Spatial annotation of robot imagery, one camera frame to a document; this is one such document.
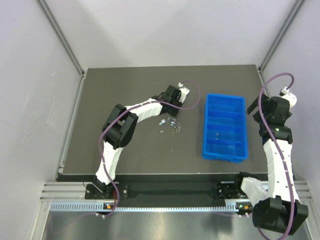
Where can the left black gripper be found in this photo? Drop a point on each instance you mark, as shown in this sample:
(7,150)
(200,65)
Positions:
(173,110)

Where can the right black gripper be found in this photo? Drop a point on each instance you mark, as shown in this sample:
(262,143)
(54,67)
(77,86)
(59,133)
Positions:
(258,103)

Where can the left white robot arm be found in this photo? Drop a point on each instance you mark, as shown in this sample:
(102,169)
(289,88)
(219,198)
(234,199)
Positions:
(119,128)

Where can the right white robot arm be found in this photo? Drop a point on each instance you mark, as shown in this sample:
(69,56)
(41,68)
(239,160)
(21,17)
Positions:
(276,208)

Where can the blue compartment bin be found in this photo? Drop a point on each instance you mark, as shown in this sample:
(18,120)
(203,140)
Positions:
(225,114)

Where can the right aluminium frame post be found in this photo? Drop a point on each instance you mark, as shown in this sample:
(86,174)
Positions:
(297,6)

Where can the aluminium frame post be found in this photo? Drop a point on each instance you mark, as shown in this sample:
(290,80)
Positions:
(60,35)
(297,6)

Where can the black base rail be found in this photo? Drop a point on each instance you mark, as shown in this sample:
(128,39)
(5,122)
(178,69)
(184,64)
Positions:
(167,190)

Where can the grey slotted cable duct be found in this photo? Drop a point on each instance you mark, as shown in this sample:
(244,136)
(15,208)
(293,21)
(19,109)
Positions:
(228,205)

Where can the left aluminium frame post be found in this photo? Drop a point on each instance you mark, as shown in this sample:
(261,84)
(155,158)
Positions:
(60,35)

